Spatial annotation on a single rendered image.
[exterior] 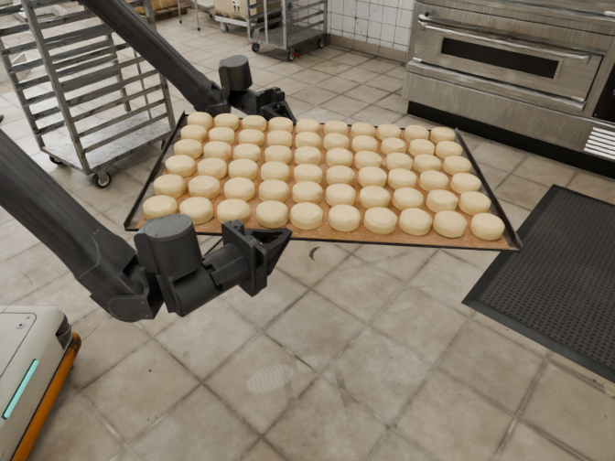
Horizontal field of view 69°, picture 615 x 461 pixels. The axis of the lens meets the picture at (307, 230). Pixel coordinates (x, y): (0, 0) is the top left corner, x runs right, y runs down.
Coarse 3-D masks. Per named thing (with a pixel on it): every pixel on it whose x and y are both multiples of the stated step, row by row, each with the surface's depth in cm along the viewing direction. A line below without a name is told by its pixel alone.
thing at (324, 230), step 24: (240, 120) 97; (264, 144) 90; (408, 144) 94; (384, 168) 85; (288, 192) 77; (360, 192) 78; (456, 192) 80; (144, 216) 69; (216, 216) 70; (288, 216) 72; (432, 216) 74; (360, 240) 68; (384, 240) 68; (408, 240) 69; (432, 240) 69; (456, 240) 70; (480, 240) 70; (504, 240) 70
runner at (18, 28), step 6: (78, 12) 251; (48, 18) 240; (54, 18) 242; (24, 24) 232; (0, 30) 224; (6, 30) 226; (12, 30) 228; (18, 30) 231; (24, 30) 231; (0, 36) 224
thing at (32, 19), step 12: (24, 0) 189; (36, 24) 196; (36, 36) 198; (48, 60) 206; (48, 72) 209; (60, 96) 216; (60, 108) 220; (72, 120) 225; (72, 132) 228; (84, 156) 238; (84, 168) 241
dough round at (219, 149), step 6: (210, 144) 84; (216, 144) 84; (222, 144) 84; (228, 144) 85; (204, 150) 83; (210, 150) 82; (216, 150) 82; (222, 150) 83; (228, 150) 83; (210, 156) 82; (216, 156) 82; (222, 156) 83; (228, 156) 84
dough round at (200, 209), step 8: (192, 200) 70; (200, 200) 70; (208, 200) 70; (184, 208) 68; (192, 208) 68; (200, 208) 68; (208, 208) 69; (192, 216) 67; (200, 216) 67; (208, 216) 68
